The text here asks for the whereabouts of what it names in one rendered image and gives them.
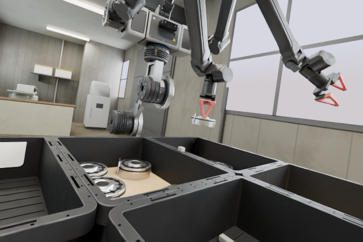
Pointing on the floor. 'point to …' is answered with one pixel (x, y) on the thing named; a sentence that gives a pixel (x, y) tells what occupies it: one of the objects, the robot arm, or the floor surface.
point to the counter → (34, 117)
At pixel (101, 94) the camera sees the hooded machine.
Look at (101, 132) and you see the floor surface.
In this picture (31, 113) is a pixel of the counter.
